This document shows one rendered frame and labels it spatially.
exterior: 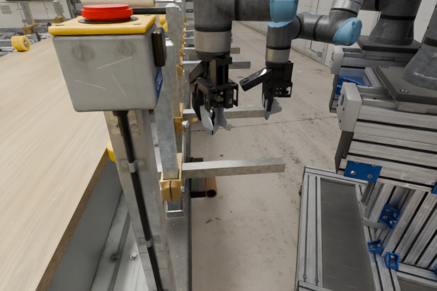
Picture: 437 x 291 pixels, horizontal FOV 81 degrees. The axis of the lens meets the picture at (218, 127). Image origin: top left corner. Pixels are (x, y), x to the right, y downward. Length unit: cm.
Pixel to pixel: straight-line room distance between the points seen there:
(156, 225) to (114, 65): 21
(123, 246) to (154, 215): 48
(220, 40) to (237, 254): 120
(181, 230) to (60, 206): 29
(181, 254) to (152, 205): 35
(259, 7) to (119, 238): 69
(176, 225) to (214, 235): 86
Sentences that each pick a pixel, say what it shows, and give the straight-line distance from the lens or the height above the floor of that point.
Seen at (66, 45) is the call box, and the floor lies 121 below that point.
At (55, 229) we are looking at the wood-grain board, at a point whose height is 90.
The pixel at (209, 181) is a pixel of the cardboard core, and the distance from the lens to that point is 174.
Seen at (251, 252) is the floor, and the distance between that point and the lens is 151.
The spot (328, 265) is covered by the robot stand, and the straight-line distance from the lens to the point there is 130.
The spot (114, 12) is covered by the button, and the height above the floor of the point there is 123.
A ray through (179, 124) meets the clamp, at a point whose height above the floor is 86.
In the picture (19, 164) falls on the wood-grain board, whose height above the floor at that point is 90.
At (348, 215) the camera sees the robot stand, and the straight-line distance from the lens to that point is 152.
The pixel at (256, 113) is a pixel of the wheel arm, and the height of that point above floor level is 85.
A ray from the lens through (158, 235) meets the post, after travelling 37.
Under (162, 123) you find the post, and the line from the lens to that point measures 55.
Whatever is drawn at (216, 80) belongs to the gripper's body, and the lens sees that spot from 52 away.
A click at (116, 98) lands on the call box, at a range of 23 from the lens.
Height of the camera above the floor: 125
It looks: 30 degrees down
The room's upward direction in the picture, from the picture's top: straight up
